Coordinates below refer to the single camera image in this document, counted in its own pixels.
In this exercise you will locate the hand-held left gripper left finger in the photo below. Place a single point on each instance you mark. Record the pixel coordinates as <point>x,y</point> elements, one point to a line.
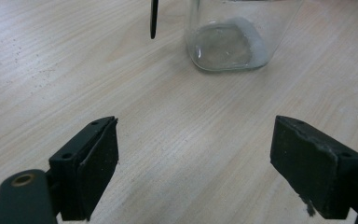
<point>87,168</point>

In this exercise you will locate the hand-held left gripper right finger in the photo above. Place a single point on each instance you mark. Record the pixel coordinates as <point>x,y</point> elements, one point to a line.
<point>307,161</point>

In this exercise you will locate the black hinged jar lid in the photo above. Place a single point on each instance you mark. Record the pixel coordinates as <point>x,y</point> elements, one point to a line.
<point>154,18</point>

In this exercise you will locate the square glass jar black rim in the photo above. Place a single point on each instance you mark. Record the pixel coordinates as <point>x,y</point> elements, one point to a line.
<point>223,46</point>

